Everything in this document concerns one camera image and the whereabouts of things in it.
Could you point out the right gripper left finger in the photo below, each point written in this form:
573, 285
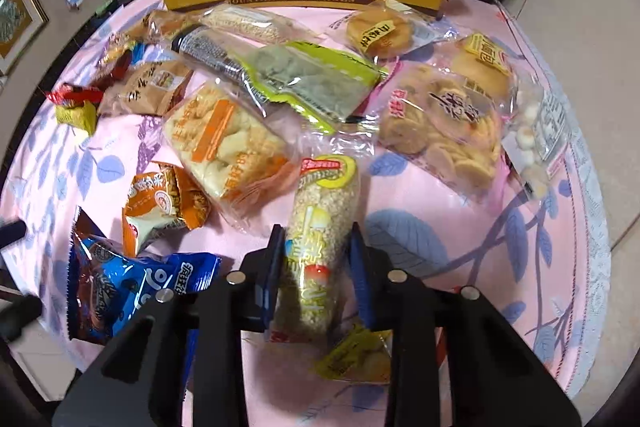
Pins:
244, 300

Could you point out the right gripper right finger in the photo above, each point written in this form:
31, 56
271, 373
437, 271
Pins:
390, 299

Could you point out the oat bar yellow clear wrapper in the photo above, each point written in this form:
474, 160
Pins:
324, 207

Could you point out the blue cookie packet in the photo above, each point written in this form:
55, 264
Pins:
105, 288

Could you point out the dark label clear snack tube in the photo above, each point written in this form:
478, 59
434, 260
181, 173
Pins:
211, 49

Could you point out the yellow packet near gripper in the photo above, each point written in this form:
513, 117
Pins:
361, 357

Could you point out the orange white snack packet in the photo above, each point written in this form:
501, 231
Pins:
158, 201

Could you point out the rice cracker bag orange label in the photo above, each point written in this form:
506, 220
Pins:
234, 157

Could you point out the pink floral tablecloth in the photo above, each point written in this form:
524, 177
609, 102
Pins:
544, 265

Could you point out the round biscuit bag pink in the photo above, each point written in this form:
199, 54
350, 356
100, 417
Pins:
444, 124

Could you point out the white candy clear bag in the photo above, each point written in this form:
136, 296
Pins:
536, 137

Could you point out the green clear snack bag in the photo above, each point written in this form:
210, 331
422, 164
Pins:
325, 86

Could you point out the small yellow snack packet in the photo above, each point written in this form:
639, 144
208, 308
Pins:
82, 117

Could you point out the bun clear wrapper yellow label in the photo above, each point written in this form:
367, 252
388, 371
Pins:
480, 60

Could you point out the red snack packet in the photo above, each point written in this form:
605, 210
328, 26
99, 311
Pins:
69, 95

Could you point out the round cake clear wrapper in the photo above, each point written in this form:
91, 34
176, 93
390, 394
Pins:
387, 29

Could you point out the sesame bar clear wrapper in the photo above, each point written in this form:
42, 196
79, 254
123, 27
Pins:
257, 25

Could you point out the gold framed picture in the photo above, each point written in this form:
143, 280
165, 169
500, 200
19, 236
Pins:
20, 22

